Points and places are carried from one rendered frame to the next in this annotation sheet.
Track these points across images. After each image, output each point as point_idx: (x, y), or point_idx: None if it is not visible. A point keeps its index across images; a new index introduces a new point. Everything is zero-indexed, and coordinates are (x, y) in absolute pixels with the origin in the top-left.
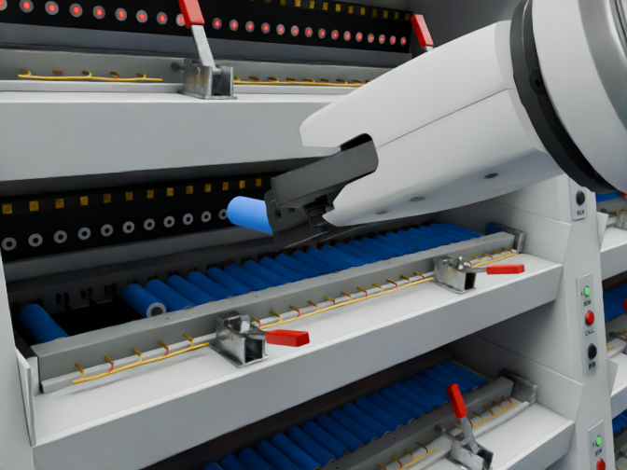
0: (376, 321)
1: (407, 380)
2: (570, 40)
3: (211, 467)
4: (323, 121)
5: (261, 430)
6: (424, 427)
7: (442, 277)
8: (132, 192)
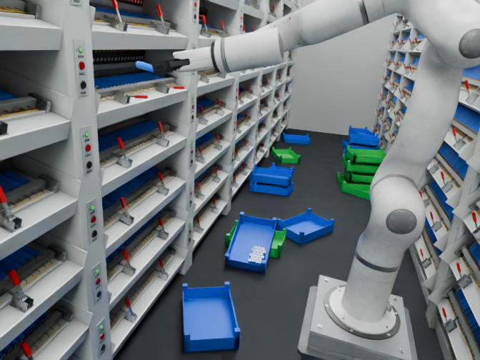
0: (148, 98)
1: (138, 123)
2: (218, 53)
3: None
4: (179, 54)
5: (102, 132)
6: (149, 134)
7: (159, 88)
8: None
